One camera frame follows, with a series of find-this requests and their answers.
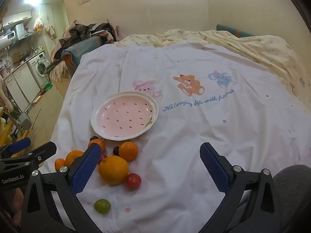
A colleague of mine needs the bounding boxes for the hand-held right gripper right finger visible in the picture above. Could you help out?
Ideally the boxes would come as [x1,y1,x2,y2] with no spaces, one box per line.
[199,142,276,233]

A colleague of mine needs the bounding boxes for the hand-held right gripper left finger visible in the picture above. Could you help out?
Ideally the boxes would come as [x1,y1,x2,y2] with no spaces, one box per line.
[21,144,102,233]

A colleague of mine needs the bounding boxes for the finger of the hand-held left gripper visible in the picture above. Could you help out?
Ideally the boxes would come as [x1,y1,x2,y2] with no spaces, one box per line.
[0,141,57,173]
[0,137,32,157]

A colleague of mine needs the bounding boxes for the medium orange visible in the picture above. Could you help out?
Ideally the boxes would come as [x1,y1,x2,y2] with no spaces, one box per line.
[65,150,85,167]

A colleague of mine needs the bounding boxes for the small mandarin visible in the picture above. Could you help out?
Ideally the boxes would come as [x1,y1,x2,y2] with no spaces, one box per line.
[55,158,66,172]

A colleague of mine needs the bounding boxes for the large orange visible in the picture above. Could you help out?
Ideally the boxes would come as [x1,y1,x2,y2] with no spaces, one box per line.
[98,155,129,185]

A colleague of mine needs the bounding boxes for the green tomato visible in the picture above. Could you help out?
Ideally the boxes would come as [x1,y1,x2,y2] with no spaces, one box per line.
[94,199,111,214]

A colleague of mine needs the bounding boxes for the pink strawberry-pattern plate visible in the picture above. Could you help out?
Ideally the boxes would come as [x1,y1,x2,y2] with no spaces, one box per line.
[91,91,159,141]

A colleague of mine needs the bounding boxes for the yellow wooden rack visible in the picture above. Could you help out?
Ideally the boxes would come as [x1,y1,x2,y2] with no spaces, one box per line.
[0,117,27,148]

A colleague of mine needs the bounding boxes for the grey metal box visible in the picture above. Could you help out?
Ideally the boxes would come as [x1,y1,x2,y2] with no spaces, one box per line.
[18,112,32,130]

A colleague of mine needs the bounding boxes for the white printed blanket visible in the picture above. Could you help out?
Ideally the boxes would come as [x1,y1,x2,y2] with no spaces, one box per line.
[50,41,311,233]

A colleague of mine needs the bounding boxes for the white floor cabinet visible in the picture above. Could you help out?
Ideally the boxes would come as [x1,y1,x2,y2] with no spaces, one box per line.
[3,64,40,110]

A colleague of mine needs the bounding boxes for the white washing machine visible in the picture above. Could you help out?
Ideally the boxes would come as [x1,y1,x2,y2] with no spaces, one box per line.
[28,52,50,83]

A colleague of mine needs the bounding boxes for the person's grey pants leg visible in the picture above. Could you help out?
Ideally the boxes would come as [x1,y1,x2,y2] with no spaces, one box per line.
[272,165,311,233]

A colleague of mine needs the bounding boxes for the white water heater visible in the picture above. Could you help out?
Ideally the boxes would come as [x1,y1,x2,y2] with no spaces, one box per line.
[0,23,26,46]

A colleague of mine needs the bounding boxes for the blue-grey cushion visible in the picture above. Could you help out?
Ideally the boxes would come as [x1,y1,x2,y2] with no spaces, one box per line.
[62,37,102,66]

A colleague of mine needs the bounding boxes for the hanging towel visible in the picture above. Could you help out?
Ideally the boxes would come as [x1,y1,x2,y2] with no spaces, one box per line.
[45,24,57,39]

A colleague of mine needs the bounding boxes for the hanging plastic bag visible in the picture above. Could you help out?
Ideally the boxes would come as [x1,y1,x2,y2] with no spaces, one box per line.
[33,17,46,32]

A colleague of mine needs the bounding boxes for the pile of clothes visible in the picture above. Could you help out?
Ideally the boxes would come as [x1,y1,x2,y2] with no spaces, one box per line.
[50,21,124,83]

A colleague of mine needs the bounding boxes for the cream patterned quilt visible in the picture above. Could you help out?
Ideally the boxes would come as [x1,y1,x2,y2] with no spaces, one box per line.
[114,29,311,102]

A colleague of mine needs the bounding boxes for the teal pillow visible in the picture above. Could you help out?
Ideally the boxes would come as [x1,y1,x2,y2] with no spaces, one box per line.
[216,24,255,38]

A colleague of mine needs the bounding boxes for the white wall cabinets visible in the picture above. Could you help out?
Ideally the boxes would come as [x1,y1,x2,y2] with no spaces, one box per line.
[2,10,32,27]

